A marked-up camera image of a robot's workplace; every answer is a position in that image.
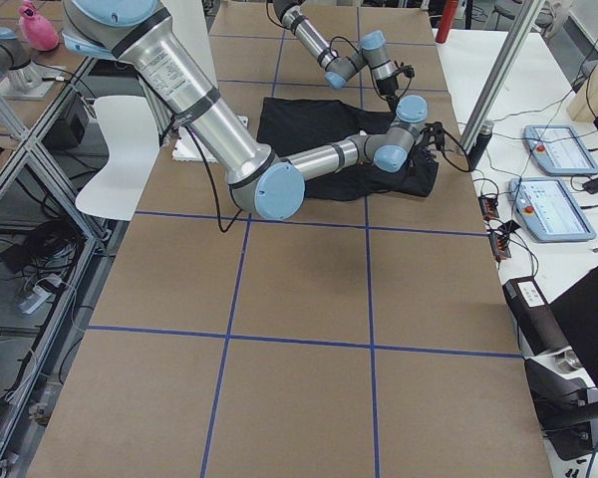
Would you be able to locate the upper blue teach pendant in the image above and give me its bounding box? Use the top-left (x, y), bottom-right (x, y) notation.
top-left (522, 124), bottom-right (598, 176)

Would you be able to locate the black box device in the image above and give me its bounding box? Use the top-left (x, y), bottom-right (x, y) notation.
top-left (43, 96), bottom-right (89, 150)

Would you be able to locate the lower blue teach pendant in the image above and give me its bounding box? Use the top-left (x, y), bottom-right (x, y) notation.
top-left (508, 177), bottom-right (596, 243)

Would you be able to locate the black water bottle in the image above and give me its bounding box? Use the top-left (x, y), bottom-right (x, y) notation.
top-left (467, 119), bottom-right (494, 172)

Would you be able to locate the blue teach pendant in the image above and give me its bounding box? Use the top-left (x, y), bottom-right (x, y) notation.
top-left (522, 124), bottom-right (598, 176)
top-left (508, 177), bottom-right (596, 243)

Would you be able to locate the black graphic t-shirt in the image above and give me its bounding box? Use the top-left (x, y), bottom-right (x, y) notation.
top-left (256, 96), bottom-right (441, 203)

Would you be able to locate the pink plush toy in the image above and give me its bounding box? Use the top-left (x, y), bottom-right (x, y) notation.
top-left (18, 1), bottom-right (60, 52)

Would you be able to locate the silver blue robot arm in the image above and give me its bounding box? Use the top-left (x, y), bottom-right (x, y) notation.
top-left (267, 1), bottom-right (415, 113)
top-left (63, 1), bottom-right (433, 220)

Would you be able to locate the third robot base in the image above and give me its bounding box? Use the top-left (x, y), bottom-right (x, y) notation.
top-left (0, 26), bottom-right (52, 101)

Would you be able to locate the grey aluminium frame post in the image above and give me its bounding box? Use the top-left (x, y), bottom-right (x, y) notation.
top-left (460, 0), bottom-right (544, 151)

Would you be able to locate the red bottle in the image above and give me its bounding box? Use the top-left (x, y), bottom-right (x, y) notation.
top-left (436, 0), bottom-right (460, 44)

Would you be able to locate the white plastic chair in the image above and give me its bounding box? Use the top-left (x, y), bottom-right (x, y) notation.
top-left (75, 96), bottom-right (160, 221)

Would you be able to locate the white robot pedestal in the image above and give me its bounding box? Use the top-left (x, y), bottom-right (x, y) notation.
top-left (171, 0), bottom-right (250, 165)

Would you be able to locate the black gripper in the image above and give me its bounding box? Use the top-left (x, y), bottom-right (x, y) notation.
top-left (376, 62), bottom-right (415, 113)
top-left (409, 121), bottom-right (445, 172)

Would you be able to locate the black monitor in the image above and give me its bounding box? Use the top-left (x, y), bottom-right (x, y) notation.
top-left (550, 266), bottom-right (598, 386)

